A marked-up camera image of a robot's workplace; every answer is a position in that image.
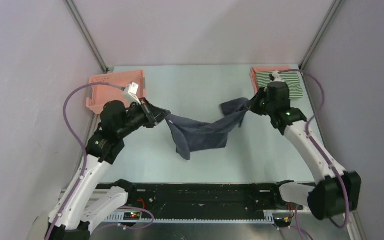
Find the right small circuit board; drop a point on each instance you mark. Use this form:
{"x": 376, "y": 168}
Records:
{"x": 283, "y": 220}

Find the left small circuit board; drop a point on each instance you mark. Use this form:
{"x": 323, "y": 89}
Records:
{"x": 132, "y": 216}

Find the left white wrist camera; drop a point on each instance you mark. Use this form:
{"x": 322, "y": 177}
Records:
{"x": 132, "y": 93}

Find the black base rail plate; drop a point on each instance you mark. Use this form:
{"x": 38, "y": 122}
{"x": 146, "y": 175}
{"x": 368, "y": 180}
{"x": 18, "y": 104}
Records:
{"x": 203, "y": 202}

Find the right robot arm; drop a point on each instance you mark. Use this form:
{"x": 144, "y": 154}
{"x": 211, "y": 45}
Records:
{"x": 336, "y": 190}

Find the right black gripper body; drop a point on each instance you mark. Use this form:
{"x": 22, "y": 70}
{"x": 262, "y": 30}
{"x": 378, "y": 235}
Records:
{"x": 260, "y": 105}

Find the salmon pink t-shirt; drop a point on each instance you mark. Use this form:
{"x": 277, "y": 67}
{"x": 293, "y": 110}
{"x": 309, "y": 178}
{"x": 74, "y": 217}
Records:
{"x": 255, "y": 69}

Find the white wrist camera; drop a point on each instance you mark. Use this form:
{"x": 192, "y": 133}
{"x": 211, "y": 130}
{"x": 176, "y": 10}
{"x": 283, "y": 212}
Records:
{"x": 275, "y": 76}
{"x": 132, "y": 93}

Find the dark navy garment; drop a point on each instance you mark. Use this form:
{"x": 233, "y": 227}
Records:
{"x": 192, "y": 136}

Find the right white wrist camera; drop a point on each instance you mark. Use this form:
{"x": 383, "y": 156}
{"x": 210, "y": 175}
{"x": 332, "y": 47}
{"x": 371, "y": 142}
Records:
{"x": 275, "y": 76}

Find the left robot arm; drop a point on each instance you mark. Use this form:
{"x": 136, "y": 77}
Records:
{"x": 73, "y": 219}

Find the right aluminium corner post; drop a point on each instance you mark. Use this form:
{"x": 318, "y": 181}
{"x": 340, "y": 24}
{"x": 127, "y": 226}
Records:
{"x": 332, "y": 13}

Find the pink plastic laundry basket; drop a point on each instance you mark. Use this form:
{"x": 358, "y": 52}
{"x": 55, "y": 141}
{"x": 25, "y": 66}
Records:
{"x": 102, "y": 94}

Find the left aluminium corner post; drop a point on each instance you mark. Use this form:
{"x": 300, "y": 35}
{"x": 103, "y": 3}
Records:
{"x": 84, "y": 31}

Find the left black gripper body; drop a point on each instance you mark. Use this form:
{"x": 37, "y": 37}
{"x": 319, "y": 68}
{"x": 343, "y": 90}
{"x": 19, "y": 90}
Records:
{"x": 136, "y": 118}

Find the green white striped garment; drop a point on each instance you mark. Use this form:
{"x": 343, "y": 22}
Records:
{"x": 292, "y": 79}

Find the small circuit board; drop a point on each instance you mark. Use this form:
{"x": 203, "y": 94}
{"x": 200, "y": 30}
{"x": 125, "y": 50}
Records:
{"x": 283, "y": 220}
{"x": 132, "y": 216}

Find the aluminium corner post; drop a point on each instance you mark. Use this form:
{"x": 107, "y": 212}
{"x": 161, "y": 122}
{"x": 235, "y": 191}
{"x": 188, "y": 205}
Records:
{"x": 332, "y": 13}
{"x": 84, "y": 31}

